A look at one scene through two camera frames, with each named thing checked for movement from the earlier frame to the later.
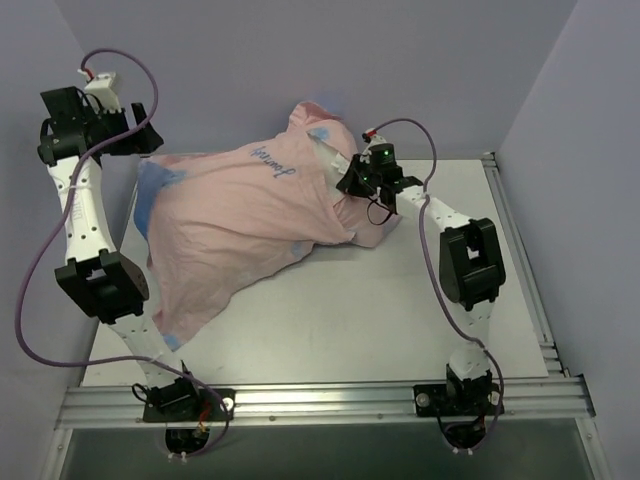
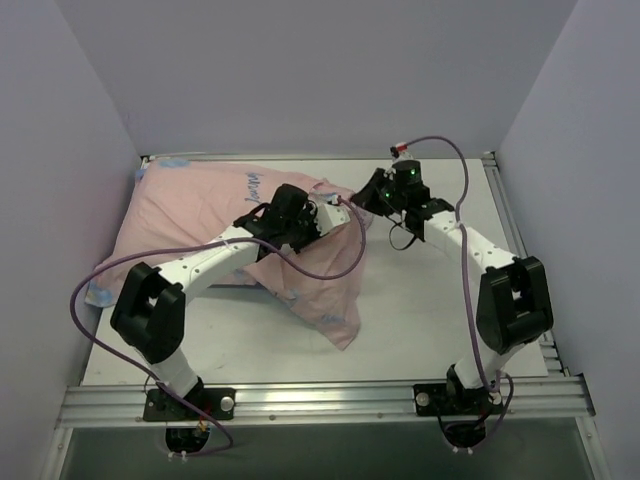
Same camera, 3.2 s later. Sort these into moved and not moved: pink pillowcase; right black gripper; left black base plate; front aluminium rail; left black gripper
Moved: left black gripper; right black gripper; pink pillowcase
Not moved: left black base plate; front aluminium rail
